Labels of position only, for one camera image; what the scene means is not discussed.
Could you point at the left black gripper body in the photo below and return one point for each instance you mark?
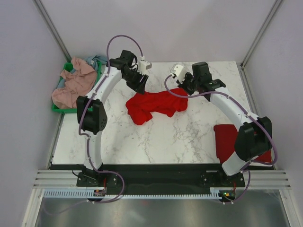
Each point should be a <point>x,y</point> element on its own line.
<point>133,80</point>

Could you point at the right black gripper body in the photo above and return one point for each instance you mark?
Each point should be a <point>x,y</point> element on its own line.
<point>190,83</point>

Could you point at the bright red t shirt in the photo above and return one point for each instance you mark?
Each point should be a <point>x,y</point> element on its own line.
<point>140,107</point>

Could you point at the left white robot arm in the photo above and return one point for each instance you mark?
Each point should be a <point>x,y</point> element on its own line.
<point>91,114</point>

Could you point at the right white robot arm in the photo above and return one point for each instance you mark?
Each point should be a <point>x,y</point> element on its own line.
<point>216,92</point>

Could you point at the grey blue t shirt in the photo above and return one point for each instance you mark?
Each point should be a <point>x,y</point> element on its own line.
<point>95,62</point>

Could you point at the pink t shirt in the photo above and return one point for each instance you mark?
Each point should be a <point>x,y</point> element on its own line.
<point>77,83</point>

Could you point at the folded dark red t shirt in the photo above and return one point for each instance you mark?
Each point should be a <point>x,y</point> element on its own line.
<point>225,142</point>

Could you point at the green plastic bin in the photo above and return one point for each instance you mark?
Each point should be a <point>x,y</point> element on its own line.
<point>58,110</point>

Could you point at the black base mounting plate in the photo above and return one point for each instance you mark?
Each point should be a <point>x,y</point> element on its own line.
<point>172,188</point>

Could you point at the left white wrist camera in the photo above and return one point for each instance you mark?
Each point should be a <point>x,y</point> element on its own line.
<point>144,66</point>

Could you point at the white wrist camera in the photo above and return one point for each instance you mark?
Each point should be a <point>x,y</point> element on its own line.
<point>179,72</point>
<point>144,66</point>

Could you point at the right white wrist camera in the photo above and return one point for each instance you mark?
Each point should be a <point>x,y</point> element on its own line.
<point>179,72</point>

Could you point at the right aluminium corner post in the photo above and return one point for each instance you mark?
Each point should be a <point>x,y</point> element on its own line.
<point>261,32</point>

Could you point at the aluminium corner post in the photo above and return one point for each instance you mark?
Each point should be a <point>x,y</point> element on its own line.
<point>52,28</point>
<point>261,32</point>

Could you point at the left aluminium corner post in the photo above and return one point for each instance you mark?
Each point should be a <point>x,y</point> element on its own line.
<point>52,28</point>

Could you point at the white slotted cable duct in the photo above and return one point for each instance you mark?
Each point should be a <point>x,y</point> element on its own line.
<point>93,194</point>

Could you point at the aluminium frame rail front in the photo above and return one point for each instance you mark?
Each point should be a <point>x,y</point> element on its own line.
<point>256,179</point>

